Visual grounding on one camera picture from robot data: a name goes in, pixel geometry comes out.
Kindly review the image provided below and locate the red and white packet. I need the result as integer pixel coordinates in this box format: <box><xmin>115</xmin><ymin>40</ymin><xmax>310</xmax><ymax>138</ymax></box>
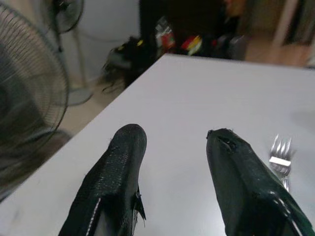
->
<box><xmin>154</xmin><ymin>16</ymin><xmax>176</xmax><ymax>50</ymax></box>

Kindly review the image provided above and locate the grey suitcase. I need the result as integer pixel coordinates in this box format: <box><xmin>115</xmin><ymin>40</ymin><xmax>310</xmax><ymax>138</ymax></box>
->
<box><xmin>218</xmin><ymin>35</ymin><xmax>249</xmax><ymax>61</ymax></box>

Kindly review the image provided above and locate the large black cage fan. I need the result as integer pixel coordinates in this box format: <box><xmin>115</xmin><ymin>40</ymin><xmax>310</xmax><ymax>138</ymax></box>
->
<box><xmin>0</xmin><ymin>0</ymin><xmax>72</xmax><ymax>203</ymax></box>

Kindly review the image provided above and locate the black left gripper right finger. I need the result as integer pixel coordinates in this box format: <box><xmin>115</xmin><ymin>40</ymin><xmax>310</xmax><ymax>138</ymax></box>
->
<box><xmin>205</xmin><ymin>127</ymin><xmax>315</xmax><ymax>236</ymax></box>

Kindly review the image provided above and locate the white fan stand with base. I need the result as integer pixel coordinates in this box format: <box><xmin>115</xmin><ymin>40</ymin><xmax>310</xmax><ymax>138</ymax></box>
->
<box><xmin>65</xmin><ymin>23</ymin><xmax>94</xmax><ymax>107</ymax></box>

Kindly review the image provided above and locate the black cabinet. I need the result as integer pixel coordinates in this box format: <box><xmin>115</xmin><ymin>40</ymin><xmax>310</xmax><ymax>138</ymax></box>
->
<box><xmin>139</xmin><ymin>0</ymin><xmax>238</xmax><ymax>56</ymax></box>

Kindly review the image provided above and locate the red yellow colourful toy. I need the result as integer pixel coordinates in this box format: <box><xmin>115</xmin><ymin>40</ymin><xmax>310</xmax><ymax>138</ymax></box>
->
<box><xmin>181</xmin><ymin>35</ymin><xmax>204</xmax><ymax>56</ymax></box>

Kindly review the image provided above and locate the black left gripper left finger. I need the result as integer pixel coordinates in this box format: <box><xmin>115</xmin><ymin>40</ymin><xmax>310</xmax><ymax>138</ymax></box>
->
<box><xmin>58</xmin><ymin>123</ymin><xmax>148</xmax><ymax>236</ymax></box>

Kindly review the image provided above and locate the silver metal fork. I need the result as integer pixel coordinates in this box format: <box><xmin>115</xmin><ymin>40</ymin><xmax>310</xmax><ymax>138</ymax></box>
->
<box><xmin>268</xmin><ymin>134</ymin><xmax>294</xmax><ymax>194</ymax></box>

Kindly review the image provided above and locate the black bag with cables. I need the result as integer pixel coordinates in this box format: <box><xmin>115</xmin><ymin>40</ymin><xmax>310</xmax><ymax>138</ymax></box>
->
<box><xmin>101</xmin><ymin>36</ymin><xmax>159</xmax><ymax>93</ymax></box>

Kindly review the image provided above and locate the small black standing fan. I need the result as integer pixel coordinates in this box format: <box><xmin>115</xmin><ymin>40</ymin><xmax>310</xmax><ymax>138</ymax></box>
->
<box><xmin>40</xmin><ymin>0</ymin><xmax>85</xmax><ymax>54</ymax></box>

